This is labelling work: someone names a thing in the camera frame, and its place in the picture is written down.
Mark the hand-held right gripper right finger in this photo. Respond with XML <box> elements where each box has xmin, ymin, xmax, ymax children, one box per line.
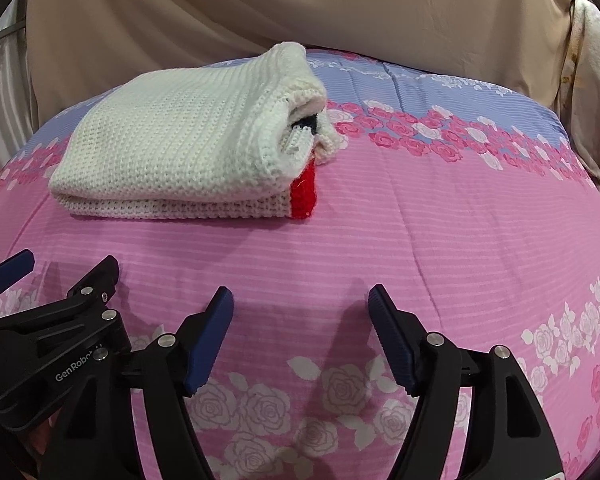
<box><xmin>368</xmin><ymin>283</ymin><xmax>566</xmax><ymax>480</ymax></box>

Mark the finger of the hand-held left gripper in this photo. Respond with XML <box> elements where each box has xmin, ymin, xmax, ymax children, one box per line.
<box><xmin>44</xmin><ymin>254</ymin><xmax>121</xmax><ymax>322</ymax></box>
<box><xmin>0</xmin><ymin>248</ymin><xmax>36</xmax><ymax>322</ymax></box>

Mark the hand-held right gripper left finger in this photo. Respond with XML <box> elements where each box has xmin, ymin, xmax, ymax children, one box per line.
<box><xmin>40</xmin><ymin>286</ymin><xmax>235</xmax><ymax>480</ymax></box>

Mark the white knitted sweater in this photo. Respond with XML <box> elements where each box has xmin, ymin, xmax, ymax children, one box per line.
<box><xmin>49</xmin><ymin>41</ymin><xmax>354</xmax><ymax>222</ymax></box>

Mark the pink floral blanket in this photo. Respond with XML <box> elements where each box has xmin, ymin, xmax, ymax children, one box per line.
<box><xmin>0</xmin><ymin>47</ymin><xmax>600</xmax><ymax>480</ymax></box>

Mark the white sheer curtain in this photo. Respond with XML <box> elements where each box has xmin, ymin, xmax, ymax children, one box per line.
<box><xmin>0</xmin><ymin>10</ymin><xmax>42</xmax><ymax>197</ymax></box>

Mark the white floral curtain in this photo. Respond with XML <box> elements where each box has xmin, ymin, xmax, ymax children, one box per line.
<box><xmin>555</xmin><ymin>0</ymin><xmax>600</xmax><ymax>206</ymax></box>

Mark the beige curtain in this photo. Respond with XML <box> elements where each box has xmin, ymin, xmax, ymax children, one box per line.
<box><xmin>25</xmin><ymin>0</ymin><xmax>600</xmax><ymax>127</ymax></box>

